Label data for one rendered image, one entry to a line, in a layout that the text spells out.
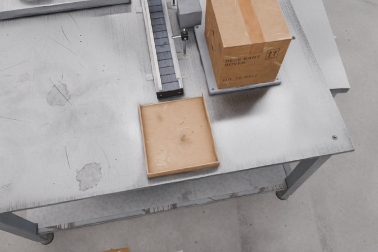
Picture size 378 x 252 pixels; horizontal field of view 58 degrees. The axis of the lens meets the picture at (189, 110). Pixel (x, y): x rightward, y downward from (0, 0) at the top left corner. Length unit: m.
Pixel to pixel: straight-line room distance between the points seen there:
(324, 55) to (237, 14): 0.51
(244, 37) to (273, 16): 0.15
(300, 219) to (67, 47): 1.55
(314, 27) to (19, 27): 1.35
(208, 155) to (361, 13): 2.16
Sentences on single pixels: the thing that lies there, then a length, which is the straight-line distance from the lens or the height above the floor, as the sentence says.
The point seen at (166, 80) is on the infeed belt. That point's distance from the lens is 1.38.
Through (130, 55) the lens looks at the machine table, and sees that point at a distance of 1.53.
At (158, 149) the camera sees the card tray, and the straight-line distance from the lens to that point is 1.29.
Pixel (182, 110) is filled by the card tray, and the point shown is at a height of 0.83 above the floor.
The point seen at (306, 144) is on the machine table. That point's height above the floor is 0.83.
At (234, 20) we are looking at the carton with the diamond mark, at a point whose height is 1.12.
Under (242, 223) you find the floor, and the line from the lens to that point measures 2.08.
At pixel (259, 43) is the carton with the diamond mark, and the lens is 1.20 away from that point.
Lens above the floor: 2.03
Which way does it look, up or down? 62 degrees down
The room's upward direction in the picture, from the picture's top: straight up
